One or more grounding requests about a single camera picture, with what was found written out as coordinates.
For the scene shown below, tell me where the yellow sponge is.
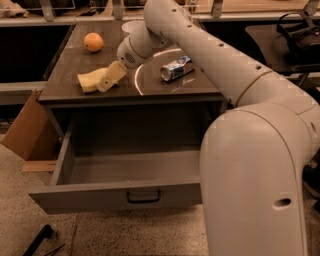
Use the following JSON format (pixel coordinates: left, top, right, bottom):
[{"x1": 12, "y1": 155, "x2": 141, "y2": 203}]
[{"x1": 77, "y1": 68, "x2": 107, "y2": 93}]

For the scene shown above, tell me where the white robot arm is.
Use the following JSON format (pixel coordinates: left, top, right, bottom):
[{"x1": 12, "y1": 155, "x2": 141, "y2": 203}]
[{"x1": 117, "y1": 0, "x2": 320, "y2": 256}]

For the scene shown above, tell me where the grey drawer cabinet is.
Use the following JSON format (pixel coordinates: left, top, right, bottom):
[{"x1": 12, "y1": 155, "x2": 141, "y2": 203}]
[{"x1": 38, "y1": 19, "x2": 231, "y2": 141}]

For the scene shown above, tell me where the open grey top drawer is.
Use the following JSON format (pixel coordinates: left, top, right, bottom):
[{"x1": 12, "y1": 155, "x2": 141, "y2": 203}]
[{"x1": 28, "y1": 111, "x2": 214, "y2": 215}]

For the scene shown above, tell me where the orange fruit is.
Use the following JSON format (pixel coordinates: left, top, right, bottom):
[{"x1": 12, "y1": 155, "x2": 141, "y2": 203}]
[{"x1": 83, "y1": 33, "x2": 103, "y2": 52}]

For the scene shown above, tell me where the white bowl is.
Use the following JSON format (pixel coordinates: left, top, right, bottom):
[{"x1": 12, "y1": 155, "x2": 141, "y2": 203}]
[{"x1": 122, "y1": 20, "x2": 142, "y2": 34}]

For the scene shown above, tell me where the crushed blue soda can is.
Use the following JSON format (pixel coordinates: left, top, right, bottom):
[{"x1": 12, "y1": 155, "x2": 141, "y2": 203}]
[{"x1": 160, "y1": 56, "x2": 194, "y2": 81}]

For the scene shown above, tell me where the brown cardboard panel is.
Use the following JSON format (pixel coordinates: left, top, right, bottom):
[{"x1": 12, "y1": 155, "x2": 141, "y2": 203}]
[{"x1": 2, "y1": 91, "x2": 59, "y2": 161}]

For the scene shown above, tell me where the black tool on floor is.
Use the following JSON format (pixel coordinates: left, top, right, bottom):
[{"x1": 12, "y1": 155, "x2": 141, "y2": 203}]
[{"x1": 23, "y1": 224, "x2": 64, "y2": 256}]

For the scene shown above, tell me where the metal shelf rail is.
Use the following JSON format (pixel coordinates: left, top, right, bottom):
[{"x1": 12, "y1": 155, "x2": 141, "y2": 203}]
[{"x1": 0, "y1": 81, "x2": 47, "y2": 105}]

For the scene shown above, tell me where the black drawer handle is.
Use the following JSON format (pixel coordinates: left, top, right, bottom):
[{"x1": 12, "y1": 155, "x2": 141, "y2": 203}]
[{"x1": 126, "y1": 190, "x2": 161, "y2": 204}]

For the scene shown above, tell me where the black bag with straps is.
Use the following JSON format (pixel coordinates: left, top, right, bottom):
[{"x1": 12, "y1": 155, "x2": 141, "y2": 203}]
[{"x1": 276, "y1": 11, "x2": 320, "y2": 64}]

